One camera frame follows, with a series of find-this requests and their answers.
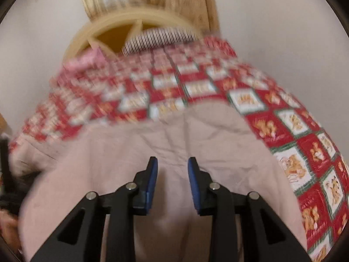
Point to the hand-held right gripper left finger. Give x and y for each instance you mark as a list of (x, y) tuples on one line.
[(151, 180)]

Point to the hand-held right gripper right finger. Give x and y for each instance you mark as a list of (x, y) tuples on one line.
[(194, 180)]

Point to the beige quilted jacket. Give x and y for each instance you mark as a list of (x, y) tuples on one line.
[(163, 142)]

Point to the person's left hand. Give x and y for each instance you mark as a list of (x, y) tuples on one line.
[(8, 229)]

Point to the yellow patterned cloth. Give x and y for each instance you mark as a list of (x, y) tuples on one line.
[(2, 122)]

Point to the red checked printed bedspread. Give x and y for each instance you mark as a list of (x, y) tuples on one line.
[(286, 120)]

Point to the pink quilt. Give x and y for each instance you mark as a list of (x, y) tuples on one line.
[(84, 60)]

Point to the striped pillow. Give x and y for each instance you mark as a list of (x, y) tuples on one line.
[(155, 36)]

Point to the cream wooden headboard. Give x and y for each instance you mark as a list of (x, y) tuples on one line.
[(109, 34)]

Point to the cream floral curtain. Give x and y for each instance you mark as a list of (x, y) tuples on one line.
[(177, 2)]

